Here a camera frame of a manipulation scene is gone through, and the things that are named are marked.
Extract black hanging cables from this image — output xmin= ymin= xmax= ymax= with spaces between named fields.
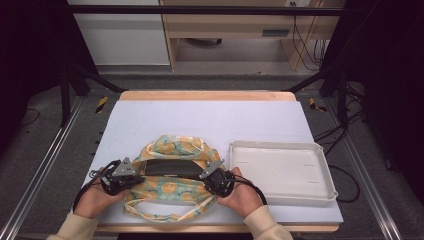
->
xmin=291 ymin=14 xmax=330 ymax=72

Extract black floor cables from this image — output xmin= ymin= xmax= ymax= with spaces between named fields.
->
xmin=312 ymin=81 xmax=368 ymax=204

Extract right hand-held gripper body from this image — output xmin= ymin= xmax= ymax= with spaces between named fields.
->
xmin=199 ymin=159 xmax=236 ymax=198

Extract white plastic tray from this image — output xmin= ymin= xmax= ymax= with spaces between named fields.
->
xmin=228 ymin=139 xmax=339 ymax=207

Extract black horizontal bar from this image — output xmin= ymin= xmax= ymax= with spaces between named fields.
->
xmin=66 ymin=4 xmax=348 ymax=17

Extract black metal stand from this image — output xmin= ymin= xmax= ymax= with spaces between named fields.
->
xmin=283 ymin=65 xmax=352 ymax=130
xmin=59 ymin=62 xmax=128 ymax=128

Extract fruit-print cloth bag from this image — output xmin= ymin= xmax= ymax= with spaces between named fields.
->
xmin=123 ymin=134 xmax=228 ymax=223

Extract thin black floor cable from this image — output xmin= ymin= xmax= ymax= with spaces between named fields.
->
xmin=19 ymin=107 xmax=42 ymax=128

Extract left hand-held gripper cable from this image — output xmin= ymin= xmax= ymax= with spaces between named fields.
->
xmin=72 ymin=168 xmax=108 ymax=212

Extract right hand-held gripper cable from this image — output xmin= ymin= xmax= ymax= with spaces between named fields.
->
xmin=229 ymin=173 xmax=268 ymax=206

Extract aluminium rail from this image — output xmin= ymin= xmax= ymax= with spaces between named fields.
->
xmin=0 ymin=95 xmax=85 ymax=240
xmin=323 ymin=99 xmax=404 ymax=240

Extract white table board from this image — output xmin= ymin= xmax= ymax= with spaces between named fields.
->
xmin=81 ymin=99 xmax=345 ymax=225

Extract black curtain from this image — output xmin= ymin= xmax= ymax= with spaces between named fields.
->
xmin=321 ymin=0 xmax=424 ymax=198
xmin=0 ymin=0 xmax=98 ymax=158

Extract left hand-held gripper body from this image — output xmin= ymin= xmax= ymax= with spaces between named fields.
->
xmin=89 ymin=157 xmax=146 ymax=197

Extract yellow-black tape strip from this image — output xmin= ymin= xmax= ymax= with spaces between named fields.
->
xmin=308 ymin=97 xmax=328 ymax=113
xmin=95 ymin=96 xmax=110 ymax=115

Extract wooden desk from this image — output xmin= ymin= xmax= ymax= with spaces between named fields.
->
xmin=159 ymin=0 xmax=346 ymax=72

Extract person's right hand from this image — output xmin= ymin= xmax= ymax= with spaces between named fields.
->
xmin=216 ymin=167 xmax=265 ymax=220

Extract white cabinet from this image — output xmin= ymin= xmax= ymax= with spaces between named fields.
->
xmin=67 ymin=0 xmax=171 ymax=66

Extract wooden table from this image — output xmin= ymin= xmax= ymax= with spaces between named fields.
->
xmin=95 ymin=90 xmax=340 ymax=234

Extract person's left hand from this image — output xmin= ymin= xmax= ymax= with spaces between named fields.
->
xmin=73 ymin=181 xmax=131 ymax=220

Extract black box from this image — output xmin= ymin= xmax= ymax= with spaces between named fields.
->
xmin=144 ymin=158 xmax=205 ymax=180

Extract hand-held gripper cable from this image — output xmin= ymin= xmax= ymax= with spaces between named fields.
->
xmin=229 ymin=173 xmax=268 ymax=206
xmin=72 ymin=168 xmax=108 ymax=212

